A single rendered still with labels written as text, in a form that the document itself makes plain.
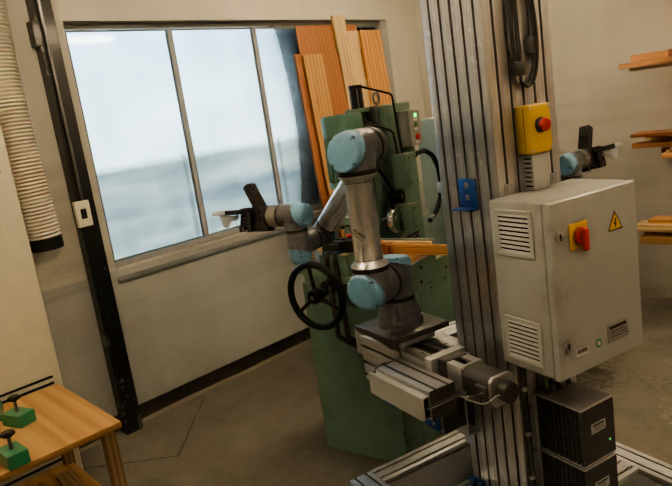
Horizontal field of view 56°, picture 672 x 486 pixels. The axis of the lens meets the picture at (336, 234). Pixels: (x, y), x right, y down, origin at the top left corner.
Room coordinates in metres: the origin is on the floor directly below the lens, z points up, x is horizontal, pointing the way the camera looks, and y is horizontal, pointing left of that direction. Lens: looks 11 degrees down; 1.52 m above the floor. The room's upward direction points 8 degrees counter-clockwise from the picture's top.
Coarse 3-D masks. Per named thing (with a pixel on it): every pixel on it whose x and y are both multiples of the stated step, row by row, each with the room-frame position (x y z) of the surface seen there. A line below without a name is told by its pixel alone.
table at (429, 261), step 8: (424, 256) 2.50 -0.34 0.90; (432, 256) 2.54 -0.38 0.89; (296, 264) 2.76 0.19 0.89; (416, 264) 2.43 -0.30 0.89; (424, 264) 2.48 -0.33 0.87; (432, 264) 2.53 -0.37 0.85; (304, 272) 2.73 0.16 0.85; (312, 272) 2.70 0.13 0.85; (320, 272) 2.68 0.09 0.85; (416, 272) 2.43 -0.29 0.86; (424, 272) 2.48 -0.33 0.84; (320, 280) 2.56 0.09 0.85; (344, 280) 2.48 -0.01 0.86
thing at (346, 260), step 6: (330, 258) 2.51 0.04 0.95; (342, 258) 2.48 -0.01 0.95; (348, 258) 2.47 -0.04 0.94; (354, 258) 2.51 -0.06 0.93; (324, 264) 2.54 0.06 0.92; (330, 264) 2.52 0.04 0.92; (342, 264) 2.48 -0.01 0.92; (348, 264) 2.47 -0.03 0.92; (342, 270) 2.48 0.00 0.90; (348, 270) 2.47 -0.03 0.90; (342, 276) 2.49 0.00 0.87; (348, 276) 2.47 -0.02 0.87
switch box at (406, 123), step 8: (400, 112) 2.88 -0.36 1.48; (408, 112) 2.85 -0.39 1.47; (416, 112) 2.91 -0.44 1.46; (400, 120) 2.88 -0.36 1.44; (408, 120) 2.85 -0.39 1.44; (416, 120) 2.90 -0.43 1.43; (400, 128) 2.88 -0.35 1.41; (408, 128) 2.86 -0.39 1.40; (400, 136) 2.89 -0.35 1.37; (408, 136) 2.86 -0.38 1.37; (408, 144) 2.86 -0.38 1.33; (416, 144) 2.88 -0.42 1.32
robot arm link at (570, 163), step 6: (564, 156) 2.28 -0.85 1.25; (570, 156) 2.27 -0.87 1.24; (576, 156) 2.29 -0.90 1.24; (582, 156) 2.31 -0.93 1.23; (564, 162) 2.27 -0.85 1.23; (570, 162) 2.26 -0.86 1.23; (576, 162) 2.27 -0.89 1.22; (582, 162) 2.30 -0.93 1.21; (564, 168) 2.27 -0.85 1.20; (570, 168) 2.26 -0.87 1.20; (576, 168) 2.28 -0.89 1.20; (582, 168) 2.33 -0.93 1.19; (564, 174) 2.28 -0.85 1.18; (570, 174) 2.28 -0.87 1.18; (576, 174) 2.28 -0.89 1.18
